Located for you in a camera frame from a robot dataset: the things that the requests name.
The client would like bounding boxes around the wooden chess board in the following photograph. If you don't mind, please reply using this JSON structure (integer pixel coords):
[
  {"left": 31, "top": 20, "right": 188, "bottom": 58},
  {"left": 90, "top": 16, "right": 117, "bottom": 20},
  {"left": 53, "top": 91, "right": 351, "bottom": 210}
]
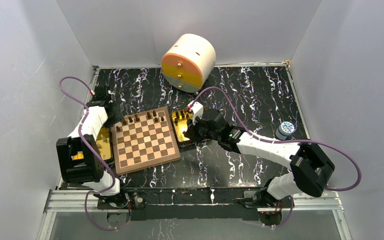
[{"left": 110, "top": 106, "right": 181, "bottom": 176}]

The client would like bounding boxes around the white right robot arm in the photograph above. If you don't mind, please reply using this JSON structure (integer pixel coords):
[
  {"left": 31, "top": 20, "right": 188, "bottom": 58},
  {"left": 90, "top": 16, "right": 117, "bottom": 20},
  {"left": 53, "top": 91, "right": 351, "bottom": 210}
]
[{"left": 183, "top": 109, "right": 335, "bottom": 207}]

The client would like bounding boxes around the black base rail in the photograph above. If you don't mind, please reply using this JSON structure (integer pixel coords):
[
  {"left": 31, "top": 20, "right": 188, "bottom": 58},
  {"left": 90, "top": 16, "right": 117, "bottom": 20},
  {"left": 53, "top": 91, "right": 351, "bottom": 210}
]
[{"left": 97, "top": 187, "right": 292, "bottom": 225}]

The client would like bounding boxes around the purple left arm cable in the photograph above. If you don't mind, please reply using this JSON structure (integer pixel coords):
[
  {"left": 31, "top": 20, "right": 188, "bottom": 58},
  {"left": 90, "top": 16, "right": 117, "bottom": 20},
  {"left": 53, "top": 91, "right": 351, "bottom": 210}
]
[{"left": 58, "top": 76, "right": 132, "bottom": 232}]

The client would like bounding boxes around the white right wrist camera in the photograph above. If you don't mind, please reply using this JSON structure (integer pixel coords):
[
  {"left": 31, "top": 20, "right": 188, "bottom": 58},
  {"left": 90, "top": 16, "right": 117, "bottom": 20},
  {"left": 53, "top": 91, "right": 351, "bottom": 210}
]
[{"left": 187, "top": 101, "right": 204, "bottom": 125}]

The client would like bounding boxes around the blue white round cap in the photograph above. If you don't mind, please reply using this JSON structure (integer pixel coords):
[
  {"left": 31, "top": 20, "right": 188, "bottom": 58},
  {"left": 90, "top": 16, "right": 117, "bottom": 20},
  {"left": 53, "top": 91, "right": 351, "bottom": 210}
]
[{"left": 275, "top": 121, "right": 296, "bottom": 141}]

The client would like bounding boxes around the gold tin with light pieces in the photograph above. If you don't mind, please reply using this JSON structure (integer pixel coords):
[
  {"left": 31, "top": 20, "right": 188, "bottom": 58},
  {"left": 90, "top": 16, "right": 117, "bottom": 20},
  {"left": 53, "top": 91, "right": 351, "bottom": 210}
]
[{"left": 72, "top": 127, "right": 115, "bottom": 165}]

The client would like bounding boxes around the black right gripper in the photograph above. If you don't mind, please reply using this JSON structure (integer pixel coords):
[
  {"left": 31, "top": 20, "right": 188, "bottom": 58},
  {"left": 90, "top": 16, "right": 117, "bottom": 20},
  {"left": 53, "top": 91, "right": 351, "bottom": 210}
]
[{"left": 184, "top": 114, "right": 220, "bottom": 144}]

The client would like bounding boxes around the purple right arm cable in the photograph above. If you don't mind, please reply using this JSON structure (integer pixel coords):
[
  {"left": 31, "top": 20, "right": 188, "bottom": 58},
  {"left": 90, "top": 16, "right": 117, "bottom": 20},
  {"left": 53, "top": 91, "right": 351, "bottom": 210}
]
[{"left": 186, "top": 86, "right": 362, "bottom": 193}]

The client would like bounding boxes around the round pastel drawer cabinet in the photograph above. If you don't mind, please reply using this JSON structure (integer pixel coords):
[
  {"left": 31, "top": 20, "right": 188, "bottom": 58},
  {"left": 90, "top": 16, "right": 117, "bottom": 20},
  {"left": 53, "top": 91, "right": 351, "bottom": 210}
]
[{"left": 161, "top": 33, "right": 216, "bottom": 93}]

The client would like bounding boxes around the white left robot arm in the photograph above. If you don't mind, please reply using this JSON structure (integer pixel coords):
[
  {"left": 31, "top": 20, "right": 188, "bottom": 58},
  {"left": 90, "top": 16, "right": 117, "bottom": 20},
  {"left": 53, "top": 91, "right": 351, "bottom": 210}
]
[{"left": 56, "top": 86, "right": 130, "bottom": 208}]

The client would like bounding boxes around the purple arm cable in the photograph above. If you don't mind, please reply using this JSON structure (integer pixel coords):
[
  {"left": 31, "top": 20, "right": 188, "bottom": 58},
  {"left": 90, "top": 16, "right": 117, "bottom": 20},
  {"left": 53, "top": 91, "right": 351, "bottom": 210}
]
[
  {"left": 58, "top": 76, "right": 132, "bottom": 232},
  {"left": 186, "top": 86, "right": 362, "bottom": 193}
]

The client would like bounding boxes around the gold tin with dark pieces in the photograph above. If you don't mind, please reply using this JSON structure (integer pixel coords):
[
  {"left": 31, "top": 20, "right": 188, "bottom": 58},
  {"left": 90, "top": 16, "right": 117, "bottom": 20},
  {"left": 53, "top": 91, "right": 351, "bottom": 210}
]
[{"left": 171, "top": 108, "right": 196, "bottom": 148}]

